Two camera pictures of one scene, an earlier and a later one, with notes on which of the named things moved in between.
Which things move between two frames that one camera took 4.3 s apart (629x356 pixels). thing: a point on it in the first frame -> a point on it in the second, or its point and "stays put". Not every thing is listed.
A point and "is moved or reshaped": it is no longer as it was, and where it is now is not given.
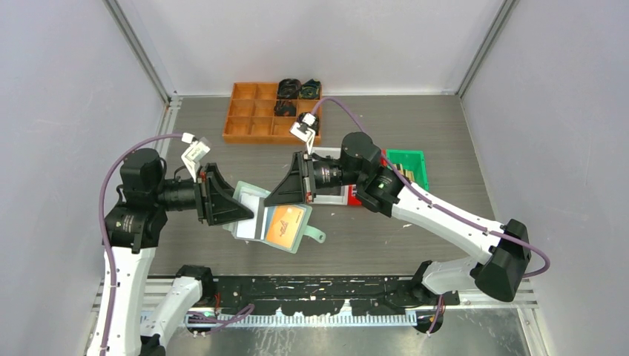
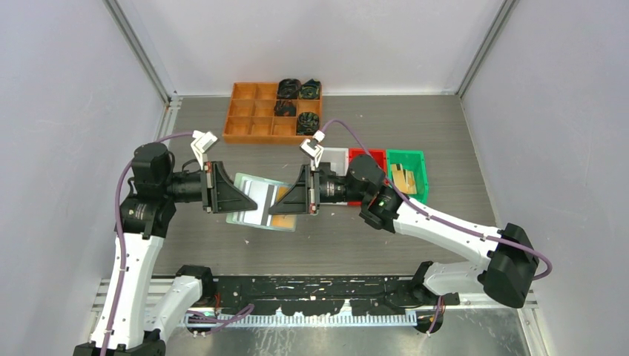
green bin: (411, 160) stays put
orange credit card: (282, 224) is moved or reshaped
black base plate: (323, 295) stays put
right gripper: (291, 190) -> (304, 196)
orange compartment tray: (251, 118) stays put
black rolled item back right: (310, 90) stays put
